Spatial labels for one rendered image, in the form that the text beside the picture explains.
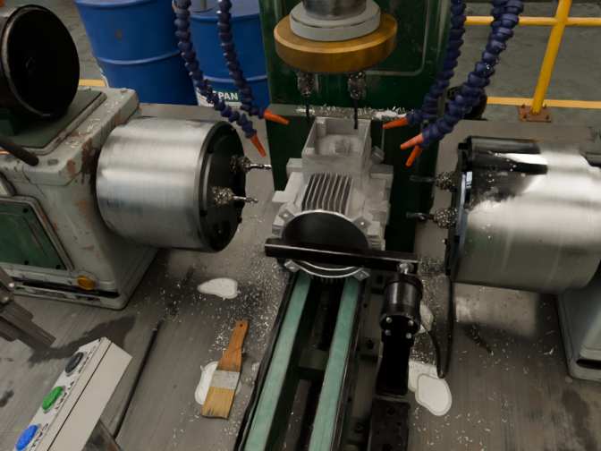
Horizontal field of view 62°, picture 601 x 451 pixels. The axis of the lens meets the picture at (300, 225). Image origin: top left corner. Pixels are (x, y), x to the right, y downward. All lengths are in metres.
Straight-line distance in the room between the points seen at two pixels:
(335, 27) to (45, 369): 0.81
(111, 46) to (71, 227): 1.88
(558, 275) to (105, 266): 0.80
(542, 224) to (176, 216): 0.57
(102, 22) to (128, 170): 1.91
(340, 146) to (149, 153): 0.32
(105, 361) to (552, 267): 0.63
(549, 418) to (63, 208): 0.90
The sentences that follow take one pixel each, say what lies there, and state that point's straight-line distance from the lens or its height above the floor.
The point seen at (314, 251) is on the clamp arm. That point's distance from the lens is 0.82.
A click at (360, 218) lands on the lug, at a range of 0.79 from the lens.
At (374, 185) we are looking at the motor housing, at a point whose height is 1.06.
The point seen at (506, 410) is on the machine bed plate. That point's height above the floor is 0.80.
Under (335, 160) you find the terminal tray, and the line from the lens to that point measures 0.82.
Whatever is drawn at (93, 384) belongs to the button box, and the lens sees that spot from 0.69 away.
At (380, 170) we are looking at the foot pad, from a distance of 0.91.
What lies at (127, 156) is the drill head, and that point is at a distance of 0.91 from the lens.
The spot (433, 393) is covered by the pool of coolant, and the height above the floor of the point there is 0.80.
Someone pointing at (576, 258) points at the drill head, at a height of 1.07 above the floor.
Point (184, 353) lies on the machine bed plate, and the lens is 1.01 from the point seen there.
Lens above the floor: 1.61
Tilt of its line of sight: 42 degrees down
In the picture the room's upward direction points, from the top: 5 degrees counter-clockwise
